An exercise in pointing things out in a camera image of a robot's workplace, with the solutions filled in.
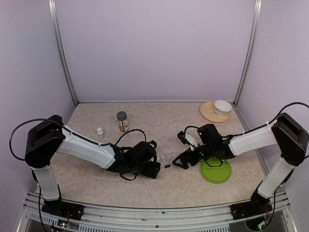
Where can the front aluminium rail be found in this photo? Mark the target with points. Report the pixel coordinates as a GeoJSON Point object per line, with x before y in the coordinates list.
{"type": "Point", "coordinates": [213, 218]}

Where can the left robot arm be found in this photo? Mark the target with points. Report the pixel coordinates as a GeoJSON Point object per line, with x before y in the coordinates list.
{"type": "Point", "coordinates": [51, 136]}

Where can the aluminium frame post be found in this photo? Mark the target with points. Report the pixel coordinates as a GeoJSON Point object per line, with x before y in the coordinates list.
{"type": "Point", "coordinates": [249, 53]}
{"type": "Point", "coordinates": [61, 52]}

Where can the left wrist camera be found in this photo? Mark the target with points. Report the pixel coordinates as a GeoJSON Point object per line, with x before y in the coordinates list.
{"type": "Point", "coordinates": [152, 145]}

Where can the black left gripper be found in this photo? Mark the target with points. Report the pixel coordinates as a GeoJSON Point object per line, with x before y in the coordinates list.
{"type": "Point", "coordinates": [154, 168]}

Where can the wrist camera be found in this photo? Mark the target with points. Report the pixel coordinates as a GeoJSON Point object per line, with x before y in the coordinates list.
{"type": "Point", "coordinates": [186, 138]}
{"type": "Point", "coordinates": [152, 145]}

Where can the left aluminium frame post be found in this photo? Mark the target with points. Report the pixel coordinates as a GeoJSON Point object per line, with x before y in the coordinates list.
{"type": "Point", "coordinates": [61, 52]}

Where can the white ceramic bowl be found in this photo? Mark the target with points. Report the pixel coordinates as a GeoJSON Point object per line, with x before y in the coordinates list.
{"type": "Point", "coordinates": [222, 108]}

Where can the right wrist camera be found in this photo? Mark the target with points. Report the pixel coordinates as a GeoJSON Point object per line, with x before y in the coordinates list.
{"type": "Point", "coordinates": [186, 138]}

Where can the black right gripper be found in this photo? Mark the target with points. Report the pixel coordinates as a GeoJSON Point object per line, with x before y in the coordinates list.
{"type": "Point", "coordinates": [183, 156]}

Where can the beige wooden plate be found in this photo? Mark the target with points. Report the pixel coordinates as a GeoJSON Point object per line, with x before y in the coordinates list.
{"type": "Point", "coordinates": [208, 112]}

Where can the grey-capped orange pill bottle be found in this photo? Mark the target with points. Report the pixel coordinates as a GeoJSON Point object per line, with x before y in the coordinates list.
{"type": "Point", "coordinates": [122, 121]}

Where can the green plate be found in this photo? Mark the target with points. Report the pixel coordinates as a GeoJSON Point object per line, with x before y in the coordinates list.
{"type": "Point", "coordinates": [215, 170]}

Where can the small white pill bottle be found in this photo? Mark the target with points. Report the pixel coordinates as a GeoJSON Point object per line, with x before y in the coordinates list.
{"type": "Point", "coordinates": [100, 132]}

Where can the clear plastic pill organizer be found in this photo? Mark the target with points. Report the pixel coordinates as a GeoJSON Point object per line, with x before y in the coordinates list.
{"type": "Point", "coordinates": [166, 159]}

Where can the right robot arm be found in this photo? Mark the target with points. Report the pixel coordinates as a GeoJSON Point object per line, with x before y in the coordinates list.
{"type": "Point", "coordinates": [283, 131]}

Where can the right aluminium frame post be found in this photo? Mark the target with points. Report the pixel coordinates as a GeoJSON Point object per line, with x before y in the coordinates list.
{"type": "Point", "coordinates": [249, 53]}

